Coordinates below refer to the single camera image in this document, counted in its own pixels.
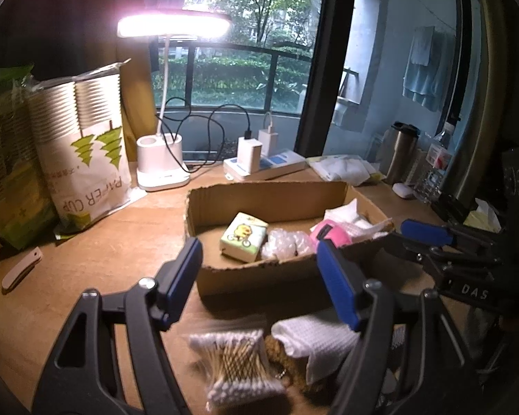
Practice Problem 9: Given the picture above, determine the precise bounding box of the white wipes pack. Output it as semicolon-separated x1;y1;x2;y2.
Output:
306;154;384;187

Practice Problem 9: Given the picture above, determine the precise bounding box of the yellow green tissue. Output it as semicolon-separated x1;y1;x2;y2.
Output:
463;199;502;233

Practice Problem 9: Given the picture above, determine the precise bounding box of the pink round object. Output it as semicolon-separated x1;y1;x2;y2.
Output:
309;219;352;250

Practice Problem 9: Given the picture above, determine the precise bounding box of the beige folding knife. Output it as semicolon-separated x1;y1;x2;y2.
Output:
1;246;43;293

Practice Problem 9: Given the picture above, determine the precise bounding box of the cotton swab pack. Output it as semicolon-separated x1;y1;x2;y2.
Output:
187;329;287;412

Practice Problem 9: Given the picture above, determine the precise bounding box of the white crumpled paper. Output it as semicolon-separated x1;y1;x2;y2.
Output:
322;199;389;243

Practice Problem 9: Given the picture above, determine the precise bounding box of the black window frame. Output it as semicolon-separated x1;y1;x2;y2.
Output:
294;0;361;157

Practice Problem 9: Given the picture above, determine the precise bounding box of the white power strip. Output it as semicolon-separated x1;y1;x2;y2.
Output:
222;149;309;182

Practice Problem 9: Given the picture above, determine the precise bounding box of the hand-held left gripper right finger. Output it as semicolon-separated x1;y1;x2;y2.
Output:
316;239;482;415

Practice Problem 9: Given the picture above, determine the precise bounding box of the black balcony railing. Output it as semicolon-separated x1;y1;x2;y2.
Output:
149;41;313;116

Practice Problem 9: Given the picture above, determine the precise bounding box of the clear bubble wrap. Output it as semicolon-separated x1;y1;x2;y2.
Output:
261;227;319;262

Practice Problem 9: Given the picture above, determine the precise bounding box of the large white charger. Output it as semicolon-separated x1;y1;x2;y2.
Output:
236;136;263;175

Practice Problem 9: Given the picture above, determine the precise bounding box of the white desk lamp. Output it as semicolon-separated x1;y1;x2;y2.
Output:
117;9;233;192

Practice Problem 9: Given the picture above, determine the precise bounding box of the light blue hanging towel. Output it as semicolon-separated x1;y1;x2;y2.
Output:
402;26;457;113

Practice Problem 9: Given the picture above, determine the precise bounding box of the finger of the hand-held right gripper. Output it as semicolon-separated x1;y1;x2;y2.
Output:
388;219;502;269

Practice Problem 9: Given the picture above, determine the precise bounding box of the brown fuzzy keychain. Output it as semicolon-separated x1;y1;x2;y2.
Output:
264;335;313;395

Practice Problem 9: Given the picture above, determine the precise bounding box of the steel thermos cup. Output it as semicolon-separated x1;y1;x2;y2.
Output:
378;122;421;186

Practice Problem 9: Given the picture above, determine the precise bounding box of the yellow chick tissue pack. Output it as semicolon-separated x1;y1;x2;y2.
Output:
219;212;270;263

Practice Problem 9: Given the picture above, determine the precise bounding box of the black charger cable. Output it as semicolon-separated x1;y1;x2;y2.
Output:
208;104;253;169

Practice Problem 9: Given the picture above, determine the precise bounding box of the green plastic package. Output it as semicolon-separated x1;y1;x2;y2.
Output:
0;65;60;250

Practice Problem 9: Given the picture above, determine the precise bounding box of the white earbuds case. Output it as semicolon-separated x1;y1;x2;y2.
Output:
391;182;416;200

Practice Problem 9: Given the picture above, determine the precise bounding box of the cardboard box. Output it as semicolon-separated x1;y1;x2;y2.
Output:
184;180;395;308

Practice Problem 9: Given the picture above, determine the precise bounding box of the small white charger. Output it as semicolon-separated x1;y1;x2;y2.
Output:
258;127;279;157

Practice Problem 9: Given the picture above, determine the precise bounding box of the clear water bottle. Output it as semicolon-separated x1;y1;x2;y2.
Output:
415;122;457;204

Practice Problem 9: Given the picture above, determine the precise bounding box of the black lamp cable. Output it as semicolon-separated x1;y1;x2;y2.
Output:
157;97;226;174

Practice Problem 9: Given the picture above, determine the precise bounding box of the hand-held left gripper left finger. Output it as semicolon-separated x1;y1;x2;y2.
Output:
30;238;204;415

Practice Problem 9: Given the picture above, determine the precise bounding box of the white waffle cloth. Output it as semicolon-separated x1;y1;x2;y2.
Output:
270;315;405;383

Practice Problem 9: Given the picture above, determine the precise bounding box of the paper cup package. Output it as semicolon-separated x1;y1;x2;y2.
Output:
26;58;136;241

